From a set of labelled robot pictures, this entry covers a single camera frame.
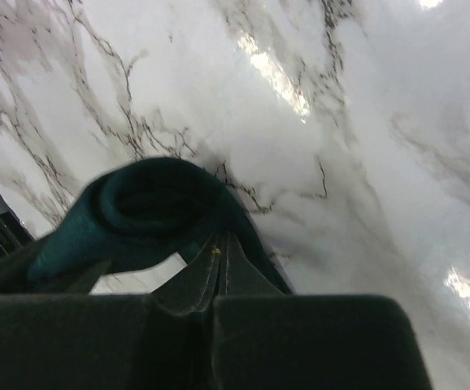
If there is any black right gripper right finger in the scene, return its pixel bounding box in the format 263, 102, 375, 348
212, 234, 432, 389

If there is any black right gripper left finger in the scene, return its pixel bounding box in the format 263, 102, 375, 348
0, 236, 221, 389

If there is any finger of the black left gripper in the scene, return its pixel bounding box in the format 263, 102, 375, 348
0, 239, 111, 295

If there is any dark green tie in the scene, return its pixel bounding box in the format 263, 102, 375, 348
27, 157, 291, 293

